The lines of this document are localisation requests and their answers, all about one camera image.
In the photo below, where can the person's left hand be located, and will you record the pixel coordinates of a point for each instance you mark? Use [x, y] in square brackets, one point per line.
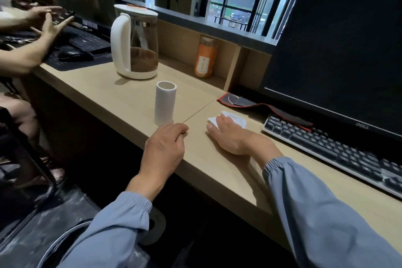
[161, 148]

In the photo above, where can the person's right hand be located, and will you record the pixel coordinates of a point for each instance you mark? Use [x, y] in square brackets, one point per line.
[238, 140]

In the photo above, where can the person's left thumb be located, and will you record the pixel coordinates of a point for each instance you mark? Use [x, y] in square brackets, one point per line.
[179, 129]

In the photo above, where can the person's right thumb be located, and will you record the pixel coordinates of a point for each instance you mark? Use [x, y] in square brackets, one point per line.
[216, 137]

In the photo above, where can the white paper tissue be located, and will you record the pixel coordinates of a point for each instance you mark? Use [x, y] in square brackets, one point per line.
[240, 119]

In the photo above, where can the another person's forearm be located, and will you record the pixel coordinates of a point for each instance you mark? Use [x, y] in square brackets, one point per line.
[14, 24]
[22, 57]

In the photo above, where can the person's left forearm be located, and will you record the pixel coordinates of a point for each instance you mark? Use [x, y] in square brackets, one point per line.
[110, 233]

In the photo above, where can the person's right forearm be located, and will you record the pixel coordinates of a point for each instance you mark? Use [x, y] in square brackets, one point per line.
[323, 220]

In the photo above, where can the white cylindrical cup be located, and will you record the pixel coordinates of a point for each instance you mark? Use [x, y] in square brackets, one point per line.
[165, 104]

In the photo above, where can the black red-edged mouse pad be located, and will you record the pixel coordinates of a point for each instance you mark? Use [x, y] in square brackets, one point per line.
[248, 103]

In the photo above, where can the wooden shelf divider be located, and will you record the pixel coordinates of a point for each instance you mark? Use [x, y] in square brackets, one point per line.
[235, 68]

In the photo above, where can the orange drink bottle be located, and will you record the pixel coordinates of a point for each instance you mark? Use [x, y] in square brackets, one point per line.
[206, 57]

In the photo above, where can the white glass electric kettle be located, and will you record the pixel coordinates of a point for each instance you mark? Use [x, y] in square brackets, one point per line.
[136, 44]

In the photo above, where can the black desk mat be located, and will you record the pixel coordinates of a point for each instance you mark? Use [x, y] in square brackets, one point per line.
[100, 57]

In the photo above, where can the black grey mechanical keyboard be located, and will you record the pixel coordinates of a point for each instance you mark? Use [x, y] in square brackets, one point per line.
[339, 151]

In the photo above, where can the black computer mouse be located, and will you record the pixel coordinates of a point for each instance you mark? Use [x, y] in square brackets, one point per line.
[75, 55]

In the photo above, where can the slim black keyboard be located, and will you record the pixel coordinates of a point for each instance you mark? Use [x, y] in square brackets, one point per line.
[86, 40]

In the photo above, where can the large black computer monitor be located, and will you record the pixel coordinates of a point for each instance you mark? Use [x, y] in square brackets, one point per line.
[339, 41]

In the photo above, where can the chrome chair tube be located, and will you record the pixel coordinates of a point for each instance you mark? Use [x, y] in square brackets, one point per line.
[61, 236]

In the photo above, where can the black smartphone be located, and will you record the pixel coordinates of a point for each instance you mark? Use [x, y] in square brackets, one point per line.
[64, 15]

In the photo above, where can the black office chair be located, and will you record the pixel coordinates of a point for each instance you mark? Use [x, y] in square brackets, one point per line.
[18, 164]

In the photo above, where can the black window frame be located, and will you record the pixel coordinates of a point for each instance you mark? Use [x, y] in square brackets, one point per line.
[201, 0]

